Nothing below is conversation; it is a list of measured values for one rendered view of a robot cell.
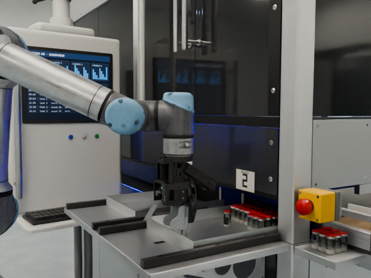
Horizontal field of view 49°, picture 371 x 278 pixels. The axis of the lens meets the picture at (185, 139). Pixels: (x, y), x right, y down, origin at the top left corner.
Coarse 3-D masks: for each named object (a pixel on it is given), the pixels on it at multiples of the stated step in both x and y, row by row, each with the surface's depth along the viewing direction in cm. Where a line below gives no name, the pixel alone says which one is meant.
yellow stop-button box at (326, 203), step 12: (300, 192) 102; (312, 192) 99; (324, 192) 99; (336, 192) 100; (312, 204) 99; (324, 204) 98; (336, 204) 100; (300, 216) 102; (312, 216) 99; (324, 216) 98; (336, 216) 100
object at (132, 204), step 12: (144, 192) 157; (156, 192) 159; (108, 204) 147; (120, 204) 137; (132, 204) 151; (144, 204) 151; (156, 204) 151; (204, 204) 140; (216, 204) 143; (132, 216) 129
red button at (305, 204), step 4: (300, 200) 99; (304, 200) 98; (308, 200) 98; (296, 204) 99; (300, 204) 98; (304, 204) 98; (308, 204) 97; (296, 208) 99; (300, 208) 98; (304, 208) 97; (308, 208) 97; (300, 212) 98; (304, 212) 98; (308, 212) 98
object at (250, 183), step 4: (236, 172) 125; (240, 172) 123; (244, 172) 122; (248, 172) 120; (252, 172) 118; (236, 176) 125; (240, 176) 123; (244, 176) 122; (248, 176) 120; (252, 176) 118; (236, 180) 125; (240, 180) 123; (248, 180) 120; (252, 180) 118; (236, 184) 125; (240, 184) 123; (244, 184) 122; (248, 184) 120; (252, 184) 119; (240, 188) 123; (244, 188) 122; (248, 188) 120; (252, 188) 119; (252, 192) 119
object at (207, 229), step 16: (208, 208) 131; (224, 208) 134; (160, 224) 112; (192, 224) 124; (208, 224) 124; (240, 224) 124; (176, 240) 105; (192, 240) 98; (208, 240) 100; (224, 240) 103
